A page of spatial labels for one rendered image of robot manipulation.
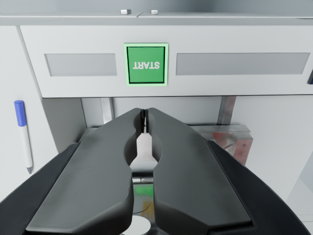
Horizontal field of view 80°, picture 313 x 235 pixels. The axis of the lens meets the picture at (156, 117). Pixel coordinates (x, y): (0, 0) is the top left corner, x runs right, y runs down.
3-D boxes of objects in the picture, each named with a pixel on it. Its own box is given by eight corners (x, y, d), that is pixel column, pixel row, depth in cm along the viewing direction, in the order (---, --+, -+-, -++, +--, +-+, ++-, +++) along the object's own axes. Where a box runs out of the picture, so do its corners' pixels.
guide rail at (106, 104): (126, 216, 65) (125, 225, 62) (121, 217, 64) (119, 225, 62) (109, 72, 40) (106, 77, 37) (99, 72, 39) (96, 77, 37)
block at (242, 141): (239, 159, 45) (245, 168, 43) (225, 159, 45) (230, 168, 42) (247, 131, 41) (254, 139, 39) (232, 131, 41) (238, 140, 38)
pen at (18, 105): (31, 176, 32) (19, 103, 26) (25, 175, 32) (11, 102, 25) (35, 171, 33) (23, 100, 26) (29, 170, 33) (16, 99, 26)
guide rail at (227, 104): (204, 213, 66) (207, 222, 63) (199, 214, 65) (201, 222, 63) (235, 72, 41) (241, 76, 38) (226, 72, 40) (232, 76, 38)
